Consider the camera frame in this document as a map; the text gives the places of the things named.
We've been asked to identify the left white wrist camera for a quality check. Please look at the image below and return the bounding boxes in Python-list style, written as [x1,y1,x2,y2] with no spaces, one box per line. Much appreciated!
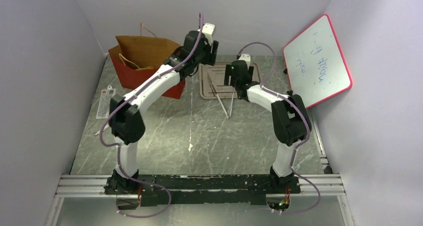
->
[202,23,215,45]

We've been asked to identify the red brown paper bag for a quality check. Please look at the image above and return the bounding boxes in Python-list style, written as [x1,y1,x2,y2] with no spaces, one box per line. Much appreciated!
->
[108,23,180,90]

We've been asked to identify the clear plastic package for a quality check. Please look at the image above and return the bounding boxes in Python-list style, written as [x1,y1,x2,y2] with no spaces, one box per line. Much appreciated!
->
[96,85,117,119]

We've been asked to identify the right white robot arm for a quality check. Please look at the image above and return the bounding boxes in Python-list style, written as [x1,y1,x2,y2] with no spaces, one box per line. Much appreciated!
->
[224,59,311,193]

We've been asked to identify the red framed whiteboard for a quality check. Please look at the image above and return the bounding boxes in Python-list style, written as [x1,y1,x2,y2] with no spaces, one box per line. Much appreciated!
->
[283,14,353,108]

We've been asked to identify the metal baking tray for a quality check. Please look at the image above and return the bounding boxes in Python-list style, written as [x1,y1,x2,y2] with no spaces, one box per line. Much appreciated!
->
[199,61,262,100]

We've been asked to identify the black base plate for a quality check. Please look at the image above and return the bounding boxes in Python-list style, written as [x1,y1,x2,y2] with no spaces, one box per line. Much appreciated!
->
[104,173,301,207]

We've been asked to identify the metal tongs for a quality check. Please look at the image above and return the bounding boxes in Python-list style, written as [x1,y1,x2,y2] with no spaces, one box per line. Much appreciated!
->
[207,73,235,119]

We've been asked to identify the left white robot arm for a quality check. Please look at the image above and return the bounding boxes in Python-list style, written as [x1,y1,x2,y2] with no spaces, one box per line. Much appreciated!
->
[108,23,218,194]

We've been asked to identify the aluminium rail frame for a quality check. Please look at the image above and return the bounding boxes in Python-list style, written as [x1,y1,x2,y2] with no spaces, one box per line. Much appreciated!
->
[44,116,356,226]

